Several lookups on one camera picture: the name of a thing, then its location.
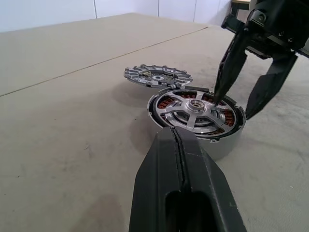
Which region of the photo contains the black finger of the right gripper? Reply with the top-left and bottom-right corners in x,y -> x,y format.
244,54 -> 299,119
212,27 -> 249,107

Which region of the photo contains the round motor with copper windings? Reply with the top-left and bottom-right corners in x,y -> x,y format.
146,85 -> 247,161

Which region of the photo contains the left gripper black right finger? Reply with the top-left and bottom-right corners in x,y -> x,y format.
172,128 -> 247,232

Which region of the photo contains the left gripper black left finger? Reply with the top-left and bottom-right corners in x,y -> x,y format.
129,126 -> 187,232

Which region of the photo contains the wooden table with dark frame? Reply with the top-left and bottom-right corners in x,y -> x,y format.
230,0 -> 252,19

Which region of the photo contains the round silver motor cover plate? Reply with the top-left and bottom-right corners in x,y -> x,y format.
123,64 -> 194,88

